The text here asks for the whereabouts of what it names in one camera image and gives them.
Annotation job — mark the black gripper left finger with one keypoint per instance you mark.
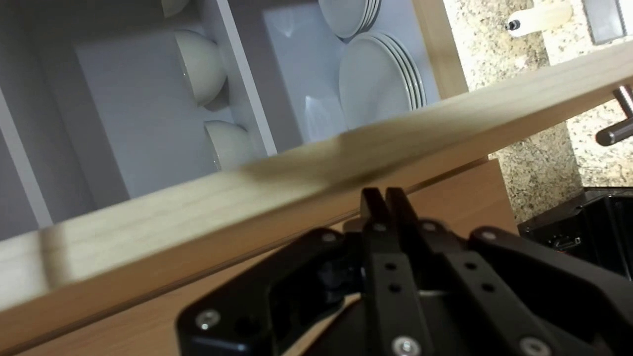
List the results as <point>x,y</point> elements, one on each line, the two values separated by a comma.
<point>390,299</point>

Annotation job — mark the white bowl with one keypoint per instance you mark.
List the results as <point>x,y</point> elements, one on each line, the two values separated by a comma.
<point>202,65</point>

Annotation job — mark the black stove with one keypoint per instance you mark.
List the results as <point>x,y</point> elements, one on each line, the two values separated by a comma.
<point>594,225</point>

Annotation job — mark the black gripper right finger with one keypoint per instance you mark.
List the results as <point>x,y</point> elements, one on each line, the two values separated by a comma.
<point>467,306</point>

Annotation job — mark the wooden overhead cabinet door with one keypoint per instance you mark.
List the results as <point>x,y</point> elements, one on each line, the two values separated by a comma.
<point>68,275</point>

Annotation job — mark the upper stack white plates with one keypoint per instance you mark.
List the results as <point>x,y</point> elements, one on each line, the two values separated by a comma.
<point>349,16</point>

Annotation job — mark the stack of white plates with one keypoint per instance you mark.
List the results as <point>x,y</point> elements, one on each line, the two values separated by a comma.
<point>378,79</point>

